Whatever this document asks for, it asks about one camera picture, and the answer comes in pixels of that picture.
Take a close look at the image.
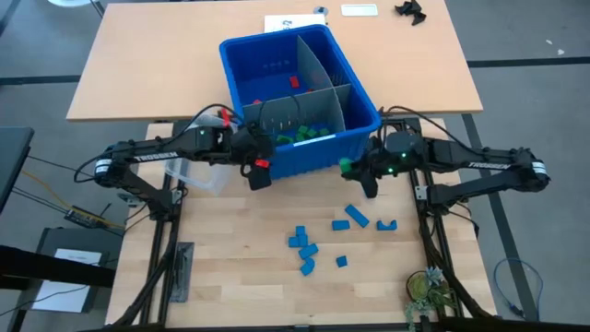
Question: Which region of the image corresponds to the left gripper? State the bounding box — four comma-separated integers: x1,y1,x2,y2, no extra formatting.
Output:
230,123,277,192

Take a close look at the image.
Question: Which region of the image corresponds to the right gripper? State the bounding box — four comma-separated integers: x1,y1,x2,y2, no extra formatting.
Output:
340,132,428,200

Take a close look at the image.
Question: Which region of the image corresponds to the large blue plastic bin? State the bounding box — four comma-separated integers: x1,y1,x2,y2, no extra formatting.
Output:
218,23,383,181

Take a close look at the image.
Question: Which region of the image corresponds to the clear plastic block container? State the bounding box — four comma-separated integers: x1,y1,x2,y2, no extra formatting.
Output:
164,113,235,195

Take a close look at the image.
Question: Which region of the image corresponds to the grey divider with short slots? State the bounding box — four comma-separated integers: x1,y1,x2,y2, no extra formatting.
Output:
242,84,355,136

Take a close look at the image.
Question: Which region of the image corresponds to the grey divider with long slots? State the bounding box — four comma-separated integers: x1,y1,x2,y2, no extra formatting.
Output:
296,35,348,134

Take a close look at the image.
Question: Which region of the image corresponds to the potted succulent plant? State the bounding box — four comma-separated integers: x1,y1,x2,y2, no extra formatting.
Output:
404,266,462,331

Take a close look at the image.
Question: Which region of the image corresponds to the white cardboard box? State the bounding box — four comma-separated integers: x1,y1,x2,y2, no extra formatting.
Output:
264,13,327,34

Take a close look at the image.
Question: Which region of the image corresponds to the beige laminate desk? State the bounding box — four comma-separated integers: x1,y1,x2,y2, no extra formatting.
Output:
65,0,484,122

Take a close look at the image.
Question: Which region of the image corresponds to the white flat rectangular pad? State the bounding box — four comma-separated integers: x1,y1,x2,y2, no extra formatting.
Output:
340,3,380,18

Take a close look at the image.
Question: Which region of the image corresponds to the small electronics board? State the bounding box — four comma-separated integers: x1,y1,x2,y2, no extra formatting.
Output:
63,207,100,228

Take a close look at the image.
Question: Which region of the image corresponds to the white paper sheet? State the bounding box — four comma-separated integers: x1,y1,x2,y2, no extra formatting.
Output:
32,248,102,314

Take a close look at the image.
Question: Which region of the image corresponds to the black floor box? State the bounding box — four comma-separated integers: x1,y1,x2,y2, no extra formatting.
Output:
29,226,112,314

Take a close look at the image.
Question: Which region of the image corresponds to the black metal bar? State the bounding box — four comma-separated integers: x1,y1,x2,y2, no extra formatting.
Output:
0,243,116,290

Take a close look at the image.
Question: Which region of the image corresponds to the black side table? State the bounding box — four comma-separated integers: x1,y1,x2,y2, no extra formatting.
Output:
0,126,36,213

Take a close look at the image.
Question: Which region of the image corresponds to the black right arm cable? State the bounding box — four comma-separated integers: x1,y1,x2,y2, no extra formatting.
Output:
382,104,485,151

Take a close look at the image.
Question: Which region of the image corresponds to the black aluminium rig frame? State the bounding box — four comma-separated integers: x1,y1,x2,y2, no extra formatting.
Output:
110,117,503,332

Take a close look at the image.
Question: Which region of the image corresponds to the blue coiled floor cable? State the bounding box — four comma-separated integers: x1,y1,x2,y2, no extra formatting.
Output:
492,257,545,319

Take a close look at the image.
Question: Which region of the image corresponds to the black plastic bracket part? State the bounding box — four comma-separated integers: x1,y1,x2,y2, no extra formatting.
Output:
394,0,428,27

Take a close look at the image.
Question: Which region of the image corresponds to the yellow floor cable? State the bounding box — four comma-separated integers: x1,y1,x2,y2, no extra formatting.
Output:
20,169,125,228

